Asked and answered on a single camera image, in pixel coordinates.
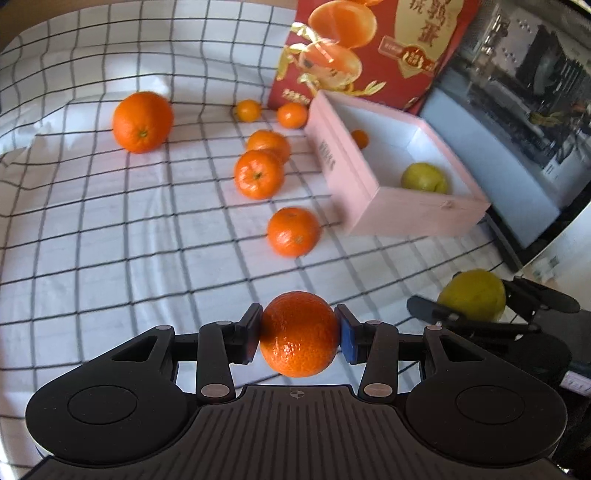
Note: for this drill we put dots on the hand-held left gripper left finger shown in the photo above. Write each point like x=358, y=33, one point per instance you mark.
x=251, y=332

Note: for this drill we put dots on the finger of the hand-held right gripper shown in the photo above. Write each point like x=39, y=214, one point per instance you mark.
x=422, y=307
x=549, y=300

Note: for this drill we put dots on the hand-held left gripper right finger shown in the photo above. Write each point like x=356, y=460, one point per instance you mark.
x=346, y=334

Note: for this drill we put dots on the yellow green citrus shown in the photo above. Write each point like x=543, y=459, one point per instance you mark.
x=471, y=295

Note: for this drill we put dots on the pink cardboard box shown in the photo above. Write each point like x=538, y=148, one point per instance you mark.
x=415, y=212

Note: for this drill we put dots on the pale green lemon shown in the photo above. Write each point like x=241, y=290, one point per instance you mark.
x=424, y=177

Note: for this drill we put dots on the tiny orange mandarin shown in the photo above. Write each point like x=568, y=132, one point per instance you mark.
x=359, y=138

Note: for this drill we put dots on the small orange mandarin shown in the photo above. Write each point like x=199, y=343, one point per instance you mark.
x=248, y=110
x=292, y=115

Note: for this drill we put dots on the white black checked cloth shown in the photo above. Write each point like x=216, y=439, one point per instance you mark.
x=115, y=254

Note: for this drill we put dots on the black computer case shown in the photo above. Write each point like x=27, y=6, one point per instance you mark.
x=531, y=92

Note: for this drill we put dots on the large orange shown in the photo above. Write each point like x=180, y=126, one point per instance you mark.
x=143, y=121

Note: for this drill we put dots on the red printed snack bag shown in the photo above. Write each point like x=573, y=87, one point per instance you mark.
x=392, y=27

